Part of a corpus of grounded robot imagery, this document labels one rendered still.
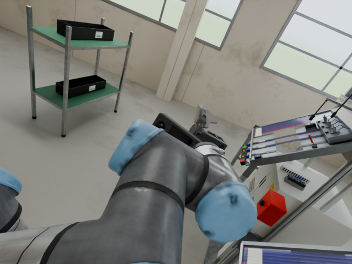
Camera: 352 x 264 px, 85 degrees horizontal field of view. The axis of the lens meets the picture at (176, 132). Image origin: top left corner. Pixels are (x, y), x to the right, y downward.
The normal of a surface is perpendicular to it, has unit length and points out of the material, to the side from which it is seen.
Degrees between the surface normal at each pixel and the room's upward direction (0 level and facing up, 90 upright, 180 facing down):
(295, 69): 90
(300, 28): 90
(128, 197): 34
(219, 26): 90
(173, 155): 18
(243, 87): 90
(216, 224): 76
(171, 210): 26
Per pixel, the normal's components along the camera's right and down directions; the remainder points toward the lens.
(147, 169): 0.05, -0.85
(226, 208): 0.04, 0.33
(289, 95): -0.18, 0.48
